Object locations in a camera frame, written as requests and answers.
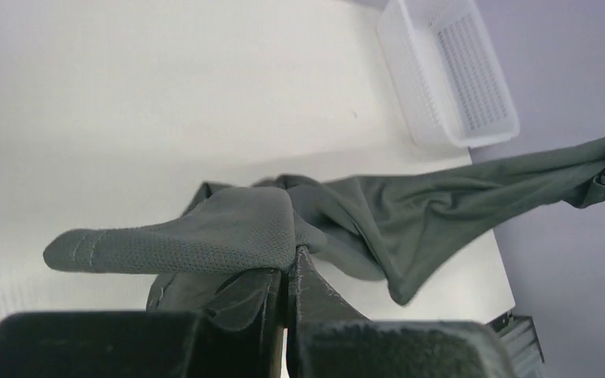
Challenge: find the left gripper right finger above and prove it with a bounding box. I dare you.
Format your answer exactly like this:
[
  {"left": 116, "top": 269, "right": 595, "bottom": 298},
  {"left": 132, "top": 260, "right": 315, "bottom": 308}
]
[{"left": 287, "top": 246, "right": 515, "bottom": 377}]

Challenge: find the dark grey t shirt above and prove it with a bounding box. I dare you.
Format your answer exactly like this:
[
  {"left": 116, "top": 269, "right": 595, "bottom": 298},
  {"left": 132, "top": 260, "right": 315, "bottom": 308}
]
[{"left": 43, "top": 137, "right": 605, "bottom": 306}]

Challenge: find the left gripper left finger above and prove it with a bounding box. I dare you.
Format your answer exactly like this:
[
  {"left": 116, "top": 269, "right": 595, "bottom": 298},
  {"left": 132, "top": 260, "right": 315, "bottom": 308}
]
[{"left": 0, "top": 269, "right": 282, "bottom": 377}]

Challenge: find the aluminium rail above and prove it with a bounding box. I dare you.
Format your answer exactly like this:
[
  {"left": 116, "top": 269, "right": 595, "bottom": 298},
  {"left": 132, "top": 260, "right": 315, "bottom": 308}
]
[{"left": 489, "top": 312, "right": 545, "bottom": 378}]

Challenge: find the white plastic basket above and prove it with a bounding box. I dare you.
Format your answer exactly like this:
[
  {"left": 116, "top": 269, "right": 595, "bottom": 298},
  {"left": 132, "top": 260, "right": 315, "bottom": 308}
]
[{"left": 377, "top": 0, "right": 520, "bottom": 148}]

